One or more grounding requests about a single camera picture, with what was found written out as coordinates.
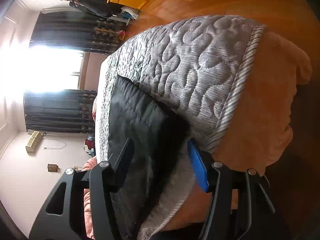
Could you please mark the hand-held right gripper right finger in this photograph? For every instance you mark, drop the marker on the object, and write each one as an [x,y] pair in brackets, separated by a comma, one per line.
[198,166]

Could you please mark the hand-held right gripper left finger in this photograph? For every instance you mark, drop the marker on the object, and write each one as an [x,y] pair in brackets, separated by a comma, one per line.
[122,161]

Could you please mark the black pants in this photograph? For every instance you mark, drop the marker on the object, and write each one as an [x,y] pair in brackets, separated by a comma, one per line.
[140,120]

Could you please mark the pile of colourful bags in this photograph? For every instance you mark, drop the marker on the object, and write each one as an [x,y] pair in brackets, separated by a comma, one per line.
[88,145]

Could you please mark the pink fleece duvet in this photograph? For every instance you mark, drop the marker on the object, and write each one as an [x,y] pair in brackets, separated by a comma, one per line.
[86,202]

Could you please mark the pink pillow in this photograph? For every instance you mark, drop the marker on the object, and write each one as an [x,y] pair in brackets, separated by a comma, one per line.
[94,110]

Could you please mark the dark patterned curtain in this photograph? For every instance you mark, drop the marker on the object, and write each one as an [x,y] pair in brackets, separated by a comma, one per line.
[70,32]
[57,111]

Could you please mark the grey quilted bedspread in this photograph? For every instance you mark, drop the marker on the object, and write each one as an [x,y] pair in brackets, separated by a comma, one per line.
[195,62]

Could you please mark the bright window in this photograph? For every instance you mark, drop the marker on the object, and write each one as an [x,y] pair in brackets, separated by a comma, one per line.
[37,70]

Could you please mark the white bag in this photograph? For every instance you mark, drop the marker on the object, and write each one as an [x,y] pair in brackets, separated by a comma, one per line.
[130,13]

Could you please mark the coat rack with dark coats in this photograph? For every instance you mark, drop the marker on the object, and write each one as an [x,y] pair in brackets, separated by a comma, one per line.
[95,5]

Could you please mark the small brown wall ornament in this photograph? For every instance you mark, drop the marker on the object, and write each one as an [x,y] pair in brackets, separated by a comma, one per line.
[53,167]

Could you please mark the wall air conditioner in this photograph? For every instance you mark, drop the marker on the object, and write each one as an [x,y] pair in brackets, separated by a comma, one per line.
[33,142]

